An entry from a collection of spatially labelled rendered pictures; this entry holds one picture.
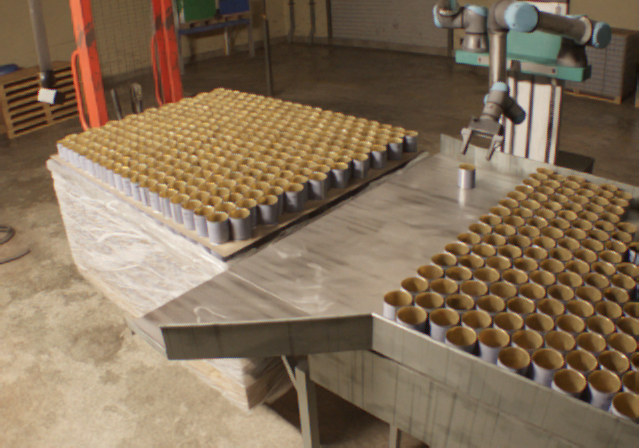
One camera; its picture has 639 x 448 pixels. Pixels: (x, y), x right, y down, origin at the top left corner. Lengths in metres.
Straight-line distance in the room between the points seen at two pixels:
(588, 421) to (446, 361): 0.32
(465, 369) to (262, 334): 0.45
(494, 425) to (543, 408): 0.17
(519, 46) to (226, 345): 2.04
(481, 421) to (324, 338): 0.40
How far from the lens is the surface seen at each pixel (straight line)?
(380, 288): 1.44
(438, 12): 2.67
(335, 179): 1.95
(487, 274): 1.41
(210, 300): 1.45
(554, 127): 2.78
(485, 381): 1.12
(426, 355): 1.16
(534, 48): 2.70
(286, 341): 1.23
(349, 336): 1.23
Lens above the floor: 1.89
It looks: 26 degrees down
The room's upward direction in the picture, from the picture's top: 4 degrees counter-clockwise
